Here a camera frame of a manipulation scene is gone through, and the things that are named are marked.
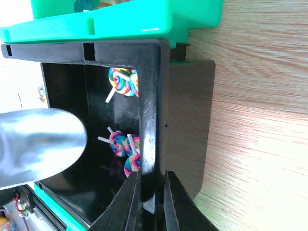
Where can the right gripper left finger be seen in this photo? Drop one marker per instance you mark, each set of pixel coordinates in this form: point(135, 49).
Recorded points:
point(124, 212)

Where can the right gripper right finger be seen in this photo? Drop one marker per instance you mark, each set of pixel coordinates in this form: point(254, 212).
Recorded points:
point(181, 214)

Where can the green candy bin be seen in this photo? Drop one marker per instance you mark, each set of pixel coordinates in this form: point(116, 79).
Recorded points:
point(71, 223)
point(81, 20)

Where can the black candy bin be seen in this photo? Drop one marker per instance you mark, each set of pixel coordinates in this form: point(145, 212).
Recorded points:
point(76, 79)

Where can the silver metal scoop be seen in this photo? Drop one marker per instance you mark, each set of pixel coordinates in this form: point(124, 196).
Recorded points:
point(36, 144)

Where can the swirl lollipop bottom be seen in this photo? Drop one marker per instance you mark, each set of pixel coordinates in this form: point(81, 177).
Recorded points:
point(132, 164)

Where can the swirl lollipop middle left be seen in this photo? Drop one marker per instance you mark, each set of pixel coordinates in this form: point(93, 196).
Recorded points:
point(116, 141)

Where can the swirl lollipop top right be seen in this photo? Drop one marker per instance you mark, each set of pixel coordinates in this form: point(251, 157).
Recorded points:
point(133, 81)

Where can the swirl lollipop top left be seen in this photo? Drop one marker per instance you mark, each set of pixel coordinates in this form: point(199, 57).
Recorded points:
point(119, 80)

